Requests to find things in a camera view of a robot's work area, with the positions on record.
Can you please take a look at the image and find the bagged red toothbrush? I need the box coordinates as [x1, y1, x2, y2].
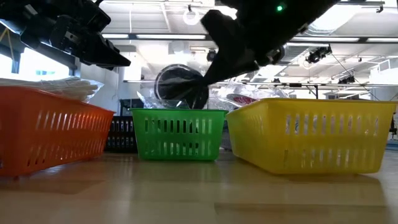
[225, 91, 265, 106]

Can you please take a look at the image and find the yellow plastic basket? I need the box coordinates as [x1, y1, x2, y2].
[225, 97, 398, 175]

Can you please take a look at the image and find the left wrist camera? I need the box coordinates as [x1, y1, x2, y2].
[90, 6, 112, 32]

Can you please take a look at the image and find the black coil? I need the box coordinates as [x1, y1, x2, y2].
[154, 63, 210, 110]

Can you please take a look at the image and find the black equipment stand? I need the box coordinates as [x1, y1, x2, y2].
[389, 114, 398, 139]

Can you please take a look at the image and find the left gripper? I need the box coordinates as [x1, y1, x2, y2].
[18, 0, 131, 71]

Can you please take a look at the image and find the bagged white toothbrush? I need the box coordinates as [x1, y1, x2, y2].
[208, 90, 237, 112]

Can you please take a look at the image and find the bagged blue toothbrush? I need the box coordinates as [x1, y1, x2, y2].
[264, 83, 292, 100]

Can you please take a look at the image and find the bright window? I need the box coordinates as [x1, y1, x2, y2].
[0, 46, 75, 82]

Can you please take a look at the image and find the black plastic basket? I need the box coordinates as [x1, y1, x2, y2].
[220, 128, 233, 151]
[104, 115, 138, 153]

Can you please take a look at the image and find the ceiling light rail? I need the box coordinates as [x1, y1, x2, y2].
[101, 32, 398, 44]

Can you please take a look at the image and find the orange plastic basket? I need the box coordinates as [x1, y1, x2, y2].
[0, 86, 116, 179]

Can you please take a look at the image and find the white vanity pack bag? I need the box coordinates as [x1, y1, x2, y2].
[0, 77, 105, 103]

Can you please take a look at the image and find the white ceiling ring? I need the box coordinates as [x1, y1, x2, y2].
[182, 8, 201, 26]

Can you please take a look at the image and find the green plastic basket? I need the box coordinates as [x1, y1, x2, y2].
[130, 108, 228, 162]

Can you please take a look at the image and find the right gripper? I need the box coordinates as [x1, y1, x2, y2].
[200, 0, 341, 86]

